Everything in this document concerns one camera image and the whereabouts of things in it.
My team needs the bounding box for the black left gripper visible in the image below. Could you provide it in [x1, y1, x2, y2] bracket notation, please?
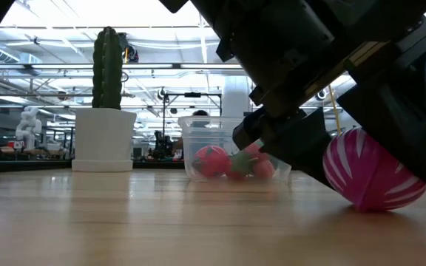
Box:
[160, 0, 426, 189]

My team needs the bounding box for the pink toy peach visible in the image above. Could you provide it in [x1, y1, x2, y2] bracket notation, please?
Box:
[251, 158, 276, 181]

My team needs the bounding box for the red toy strawberry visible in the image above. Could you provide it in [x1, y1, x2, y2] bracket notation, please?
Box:
[226, 150, 259, 181]

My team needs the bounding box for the purple white striped toy onion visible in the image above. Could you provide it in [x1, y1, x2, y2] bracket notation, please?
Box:
[322, 127, 426, 213]

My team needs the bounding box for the red toy dragon fruit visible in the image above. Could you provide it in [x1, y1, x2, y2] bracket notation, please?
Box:
[192, 144, 231, 179]

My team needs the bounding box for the clear plastic tupperware container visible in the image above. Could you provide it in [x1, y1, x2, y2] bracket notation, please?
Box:
[177, 115, 292, 183]

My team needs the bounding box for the white pillar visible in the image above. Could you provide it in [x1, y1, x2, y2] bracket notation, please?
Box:
[221, 75, 253, 117]

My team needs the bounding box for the person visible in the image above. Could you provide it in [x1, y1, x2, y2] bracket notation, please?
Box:
[192, 109, 211, 129]

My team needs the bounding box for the black ceiling device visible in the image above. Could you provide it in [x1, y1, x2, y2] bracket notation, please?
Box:
[118, 32, 140, 64]

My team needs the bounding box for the white robot statue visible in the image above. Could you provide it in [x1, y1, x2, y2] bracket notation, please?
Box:
[15, 106, 43, 151]

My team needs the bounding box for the yellow hanging cable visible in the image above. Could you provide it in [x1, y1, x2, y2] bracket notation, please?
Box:
[327, 84, 343, 136]

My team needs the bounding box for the black background rig frame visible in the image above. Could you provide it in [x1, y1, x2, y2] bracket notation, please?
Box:
[162, 92, 223, 130]

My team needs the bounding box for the long ceiling light rail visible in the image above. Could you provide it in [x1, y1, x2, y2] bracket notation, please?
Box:
[0, 62, 426, 72]

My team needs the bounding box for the black aluminium table frame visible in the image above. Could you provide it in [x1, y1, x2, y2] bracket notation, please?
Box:
[0, 159, 185, 174]

